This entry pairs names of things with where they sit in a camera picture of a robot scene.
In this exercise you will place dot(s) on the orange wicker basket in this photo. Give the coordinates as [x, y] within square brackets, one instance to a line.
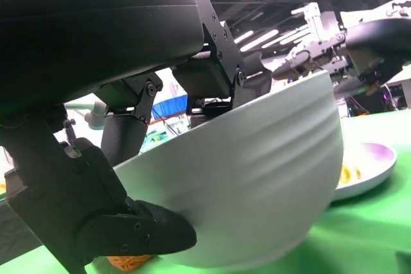
[128, 261]

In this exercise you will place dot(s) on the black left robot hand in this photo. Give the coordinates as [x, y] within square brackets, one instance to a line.
[80, 30]

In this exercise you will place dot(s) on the blue plastic crate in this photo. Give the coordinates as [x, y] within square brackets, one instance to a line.
[167, 107]

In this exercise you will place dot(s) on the lavender round plate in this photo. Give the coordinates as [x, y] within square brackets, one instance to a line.
[375, 165]

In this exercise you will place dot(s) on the pale grey-green bowl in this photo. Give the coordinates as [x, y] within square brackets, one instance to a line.
[241, 174]

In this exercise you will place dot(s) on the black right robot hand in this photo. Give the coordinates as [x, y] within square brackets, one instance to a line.
[379, 39]

